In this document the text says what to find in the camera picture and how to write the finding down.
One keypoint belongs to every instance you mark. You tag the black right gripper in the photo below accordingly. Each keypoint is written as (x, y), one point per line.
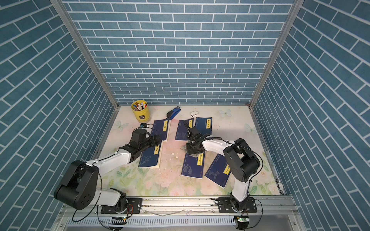
(189, 151)

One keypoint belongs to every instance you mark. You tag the aluminium corner post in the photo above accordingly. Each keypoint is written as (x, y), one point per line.
(68, 22)
(277, 48)

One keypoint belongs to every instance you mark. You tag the aluminium corner post right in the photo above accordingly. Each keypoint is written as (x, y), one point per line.
(277, 48)

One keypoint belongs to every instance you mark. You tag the white cable duct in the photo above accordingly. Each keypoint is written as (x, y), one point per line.
(156, 221)

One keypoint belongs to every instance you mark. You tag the blue black stapler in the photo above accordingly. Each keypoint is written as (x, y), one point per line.
(171, 114)

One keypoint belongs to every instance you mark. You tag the blue book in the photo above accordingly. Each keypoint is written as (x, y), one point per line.
(151, 157)
(161, 128)
(219, 171)
(204, 125)
(193, 166)
(182, 132)

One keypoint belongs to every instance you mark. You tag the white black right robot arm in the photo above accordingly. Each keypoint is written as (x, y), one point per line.
(242, 160)

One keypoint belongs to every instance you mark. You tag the yellow pen cup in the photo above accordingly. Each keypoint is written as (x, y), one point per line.
(141, 111)

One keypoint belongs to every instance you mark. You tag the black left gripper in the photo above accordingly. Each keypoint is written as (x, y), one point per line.
(155, 142)

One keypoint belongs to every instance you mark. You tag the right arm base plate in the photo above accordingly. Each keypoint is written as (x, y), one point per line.
(229, 205)

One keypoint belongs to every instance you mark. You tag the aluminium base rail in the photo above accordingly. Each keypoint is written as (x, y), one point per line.
(205, 205)

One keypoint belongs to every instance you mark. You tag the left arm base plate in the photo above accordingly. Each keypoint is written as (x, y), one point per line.
(130, 205)

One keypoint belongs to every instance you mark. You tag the aluminium corner post left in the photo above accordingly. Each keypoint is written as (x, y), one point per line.
(68, 22)

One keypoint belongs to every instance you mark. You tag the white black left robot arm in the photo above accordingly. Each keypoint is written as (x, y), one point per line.
(81, 185)

